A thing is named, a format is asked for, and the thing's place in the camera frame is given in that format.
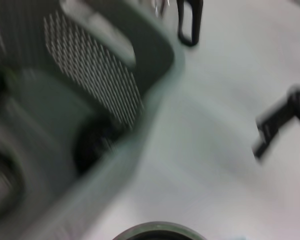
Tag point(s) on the glass teacup with black base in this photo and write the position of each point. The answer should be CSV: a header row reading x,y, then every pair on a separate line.
x,y
95,150
160,226

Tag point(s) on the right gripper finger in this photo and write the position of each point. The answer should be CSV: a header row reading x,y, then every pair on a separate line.
x,y
272,117

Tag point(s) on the grey perforated storage bin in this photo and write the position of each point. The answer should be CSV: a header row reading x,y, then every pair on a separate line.
x,y
65,112

